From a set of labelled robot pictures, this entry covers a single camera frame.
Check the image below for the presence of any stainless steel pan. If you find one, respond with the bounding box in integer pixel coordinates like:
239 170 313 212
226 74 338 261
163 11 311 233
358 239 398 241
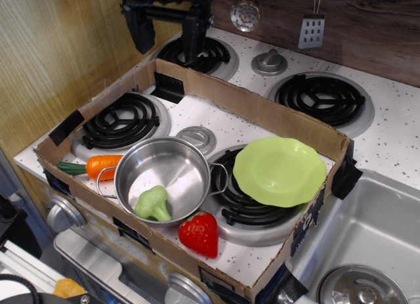
96 137 228 227

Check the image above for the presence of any yellow sponge piece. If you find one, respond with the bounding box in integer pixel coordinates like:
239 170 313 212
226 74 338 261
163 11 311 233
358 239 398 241
52 278 86 299

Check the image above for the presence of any grey centre stove knob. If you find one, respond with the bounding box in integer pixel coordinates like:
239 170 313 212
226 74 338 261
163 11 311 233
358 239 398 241
176 126 217 155

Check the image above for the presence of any grey back stove knob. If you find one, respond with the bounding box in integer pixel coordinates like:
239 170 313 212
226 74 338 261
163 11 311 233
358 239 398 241
251 49 287 76

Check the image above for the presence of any silver oven door handle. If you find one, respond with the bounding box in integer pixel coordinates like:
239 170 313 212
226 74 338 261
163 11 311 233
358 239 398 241
54 230 148 303

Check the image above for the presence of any light green plastic plate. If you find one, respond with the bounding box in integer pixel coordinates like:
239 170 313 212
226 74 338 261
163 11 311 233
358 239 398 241
233 137 327 207

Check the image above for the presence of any left silver oven knob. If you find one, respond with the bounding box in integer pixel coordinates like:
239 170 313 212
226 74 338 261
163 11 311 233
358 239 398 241
46 194 87 233

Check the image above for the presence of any stainless steel sink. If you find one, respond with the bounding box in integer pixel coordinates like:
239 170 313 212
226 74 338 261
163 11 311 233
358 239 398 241
291 170 419 303

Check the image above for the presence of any black cable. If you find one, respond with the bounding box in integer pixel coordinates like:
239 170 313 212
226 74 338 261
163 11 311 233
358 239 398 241
0 273 42 304

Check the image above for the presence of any red toy strawberry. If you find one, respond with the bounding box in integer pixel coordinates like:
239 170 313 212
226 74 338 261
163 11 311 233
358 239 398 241
178 211 219 259

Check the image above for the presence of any right silver oven knob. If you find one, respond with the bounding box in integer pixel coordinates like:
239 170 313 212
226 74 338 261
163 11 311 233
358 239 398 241
164 272 213 304

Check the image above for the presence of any orange toy carrot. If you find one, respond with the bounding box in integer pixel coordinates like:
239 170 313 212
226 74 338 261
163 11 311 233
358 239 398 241
57 155 123 181

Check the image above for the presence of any hanging silver slotted spatula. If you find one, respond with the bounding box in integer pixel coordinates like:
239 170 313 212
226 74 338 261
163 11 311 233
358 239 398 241
298 0 326 49

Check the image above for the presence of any green toy broccoli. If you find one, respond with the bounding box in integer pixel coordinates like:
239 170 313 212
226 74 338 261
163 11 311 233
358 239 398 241
134 185 172 222

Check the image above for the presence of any back right black burner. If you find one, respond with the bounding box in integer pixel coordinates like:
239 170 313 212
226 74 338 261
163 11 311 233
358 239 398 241
266 72 375 139

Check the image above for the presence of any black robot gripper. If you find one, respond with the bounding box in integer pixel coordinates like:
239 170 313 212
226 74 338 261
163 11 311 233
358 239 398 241
121 0 214 64

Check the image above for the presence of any silver oven knob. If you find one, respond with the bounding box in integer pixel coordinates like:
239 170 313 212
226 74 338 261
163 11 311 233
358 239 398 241
46 194 87 233
164 272 213 304

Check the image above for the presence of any hanging silver skimmer ladle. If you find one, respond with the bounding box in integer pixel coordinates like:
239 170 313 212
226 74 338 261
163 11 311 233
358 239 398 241
230 0 263 32

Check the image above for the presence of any brown cardboard fence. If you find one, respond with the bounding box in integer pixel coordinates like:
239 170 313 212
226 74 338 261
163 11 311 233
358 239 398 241
35 59 354 303

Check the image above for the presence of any grey stove knob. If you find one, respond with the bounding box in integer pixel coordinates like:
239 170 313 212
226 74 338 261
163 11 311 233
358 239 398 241
176 126 217 155
251 49 287 76

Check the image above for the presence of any black burner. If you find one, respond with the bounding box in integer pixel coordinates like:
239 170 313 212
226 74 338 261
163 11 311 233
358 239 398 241
72 91 171 162
152 37 239 81
266 72 375 139
201 145 306 247

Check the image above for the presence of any front right black burner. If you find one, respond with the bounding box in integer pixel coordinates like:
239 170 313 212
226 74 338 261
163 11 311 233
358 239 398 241
201 145 306 247

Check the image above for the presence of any back left black burner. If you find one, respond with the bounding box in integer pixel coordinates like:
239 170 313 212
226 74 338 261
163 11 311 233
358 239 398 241
152 37 239 81

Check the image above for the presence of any front left black burner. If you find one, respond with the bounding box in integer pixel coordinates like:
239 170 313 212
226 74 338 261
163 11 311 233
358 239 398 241
72 91 171 162

